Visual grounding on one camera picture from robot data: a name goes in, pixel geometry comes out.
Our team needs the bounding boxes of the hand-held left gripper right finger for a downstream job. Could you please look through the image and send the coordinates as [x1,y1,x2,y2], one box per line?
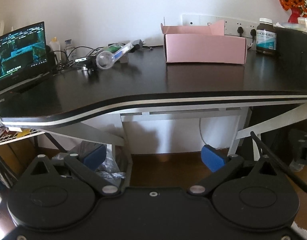
[188,144,278,196]

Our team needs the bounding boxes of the white bottle with yellow cap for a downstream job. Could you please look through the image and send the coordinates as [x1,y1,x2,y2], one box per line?
[49,37,61,62]

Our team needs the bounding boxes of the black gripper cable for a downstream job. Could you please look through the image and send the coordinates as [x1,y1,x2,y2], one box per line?
[250,131,307,193]

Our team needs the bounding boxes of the clear plastic containers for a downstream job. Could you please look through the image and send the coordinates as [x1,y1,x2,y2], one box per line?
[273,17,307,34]

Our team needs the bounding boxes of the white desk frame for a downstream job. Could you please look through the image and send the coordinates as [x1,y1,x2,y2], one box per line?
[36,102,306,165]

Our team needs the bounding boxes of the wire shelf rack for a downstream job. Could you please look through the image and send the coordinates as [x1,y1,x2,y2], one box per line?
[0,124,46,147]

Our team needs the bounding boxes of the black portable monitor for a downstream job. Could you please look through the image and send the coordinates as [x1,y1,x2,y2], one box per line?
[0,21,56,95]

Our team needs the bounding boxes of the tangle of black cables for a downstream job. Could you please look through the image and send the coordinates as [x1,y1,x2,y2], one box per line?
[47,46,104,75]

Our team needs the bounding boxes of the clear plastic toiletry pouch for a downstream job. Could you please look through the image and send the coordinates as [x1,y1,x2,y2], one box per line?
[96,42,133,70]

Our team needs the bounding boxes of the red vase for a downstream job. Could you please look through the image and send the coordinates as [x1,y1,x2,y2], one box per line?
[288,7,304,23]

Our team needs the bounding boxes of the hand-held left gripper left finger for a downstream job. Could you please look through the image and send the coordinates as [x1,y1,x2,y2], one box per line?
[30,144,119,196]

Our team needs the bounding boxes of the white wall socket panel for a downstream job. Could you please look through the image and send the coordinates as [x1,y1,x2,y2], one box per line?
[181,14,257,38]

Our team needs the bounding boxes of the grey plastic bag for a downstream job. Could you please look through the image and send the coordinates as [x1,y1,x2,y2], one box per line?
[52,141,127,180]

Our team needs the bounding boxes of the black storage cabinet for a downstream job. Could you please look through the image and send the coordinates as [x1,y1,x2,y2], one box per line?
[275,26,307,73]

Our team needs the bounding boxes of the brown supplement bottle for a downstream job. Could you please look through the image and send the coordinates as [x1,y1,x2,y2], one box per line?
[256,18,277,55]

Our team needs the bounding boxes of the pink cardboard box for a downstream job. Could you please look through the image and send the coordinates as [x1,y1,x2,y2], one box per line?
[160,17,248,64]

